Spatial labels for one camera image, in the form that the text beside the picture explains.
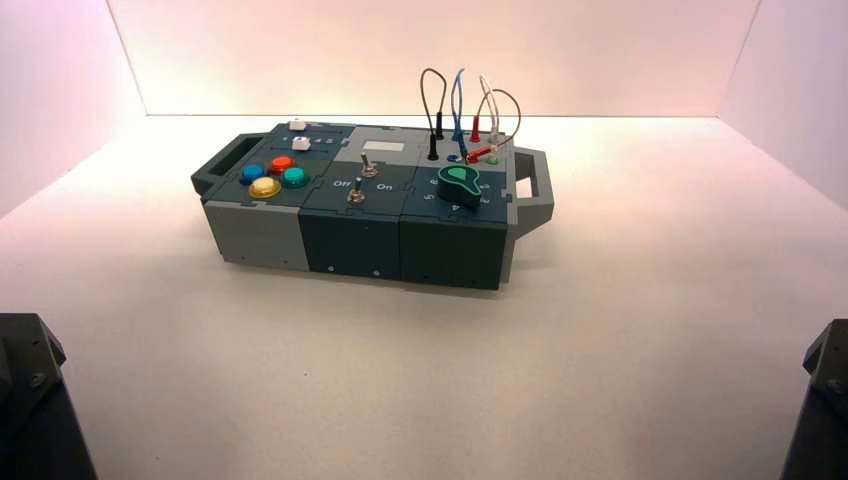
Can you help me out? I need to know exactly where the blue jumper wire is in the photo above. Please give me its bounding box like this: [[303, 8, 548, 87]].
[[449, 68, 471, 166]]

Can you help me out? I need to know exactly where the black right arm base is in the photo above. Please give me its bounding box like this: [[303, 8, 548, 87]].
[[780, 319, 848, 480]]

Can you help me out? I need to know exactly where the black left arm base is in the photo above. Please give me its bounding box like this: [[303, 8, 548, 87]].
[[0, 313, 99, 480]]

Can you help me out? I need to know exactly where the green rotary knob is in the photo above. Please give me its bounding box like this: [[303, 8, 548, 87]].
[[435, 165, 484, 212]]

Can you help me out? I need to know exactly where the grey and teal task box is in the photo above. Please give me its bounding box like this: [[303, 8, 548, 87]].
[[190, 121, 555, 291]]

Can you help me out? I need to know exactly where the yellow push button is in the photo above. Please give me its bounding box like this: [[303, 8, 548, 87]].
[[248, 176, 283, 200]]

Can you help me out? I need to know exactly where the black jumper wire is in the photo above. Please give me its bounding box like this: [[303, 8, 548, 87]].
[[419, 67, 446, 162]]

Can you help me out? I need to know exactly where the red jumper wire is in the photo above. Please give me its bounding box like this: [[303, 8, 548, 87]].
[[465, 87, 523, 166]]

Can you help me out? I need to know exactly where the white jumper wire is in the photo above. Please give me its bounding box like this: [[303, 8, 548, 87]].
[[478, 74, 502, 164]]

